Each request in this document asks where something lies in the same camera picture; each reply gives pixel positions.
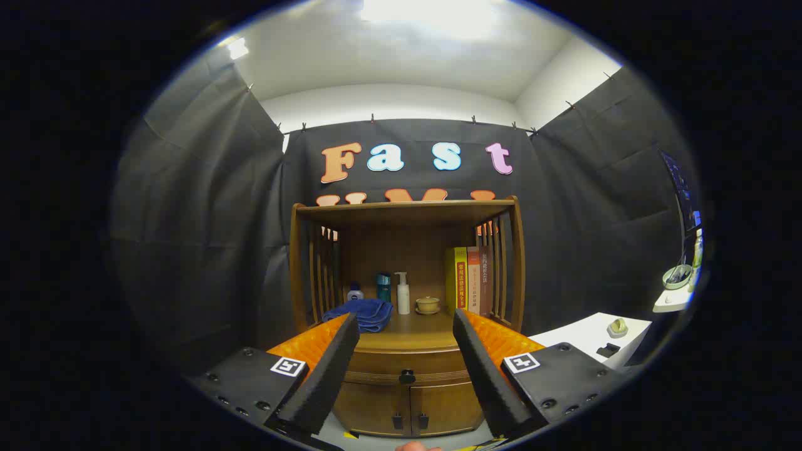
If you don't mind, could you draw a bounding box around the light green bottle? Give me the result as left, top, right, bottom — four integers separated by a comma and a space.
689, 229, 704, 292

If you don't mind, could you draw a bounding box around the pale green bowl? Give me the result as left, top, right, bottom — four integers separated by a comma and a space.
662, 264, 693, 290

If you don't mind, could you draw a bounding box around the wooden countertop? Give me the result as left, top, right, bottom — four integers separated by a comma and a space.
326, 311, 502, 353

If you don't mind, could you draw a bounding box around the white side table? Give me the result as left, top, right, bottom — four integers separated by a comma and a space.
529, 312, 652, 370

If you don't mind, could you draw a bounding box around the brown book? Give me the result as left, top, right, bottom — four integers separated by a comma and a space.
479, 245, 494, 316

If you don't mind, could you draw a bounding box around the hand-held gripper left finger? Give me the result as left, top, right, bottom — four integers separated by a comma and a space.
185, 312, 362, 439

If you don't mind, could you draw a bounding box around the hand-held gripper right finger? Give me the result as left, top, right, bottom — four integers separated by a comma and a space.
452, 308, 629, 439

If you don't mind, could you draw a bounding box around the beige orange book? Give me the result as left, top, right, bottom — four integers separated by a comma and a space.
467, 246, 481, 314

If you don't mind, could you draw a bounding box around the wooden cabinet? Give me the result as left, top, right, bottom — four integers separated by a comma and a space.
289, 195, 526, 438

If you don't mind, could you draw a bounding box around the thick yellow book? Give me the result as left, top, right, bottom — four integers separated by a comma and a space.
445, 247, 469, 316

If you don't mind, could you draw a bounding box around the blue folded towel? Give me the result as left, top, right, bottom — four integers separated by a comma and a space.
321, 298, 394, 334

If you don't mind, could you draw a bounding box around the wooden cabinet door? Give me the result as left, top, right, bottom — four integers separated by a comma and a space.
410, 382, 484, 436
334, 383, 412, 437

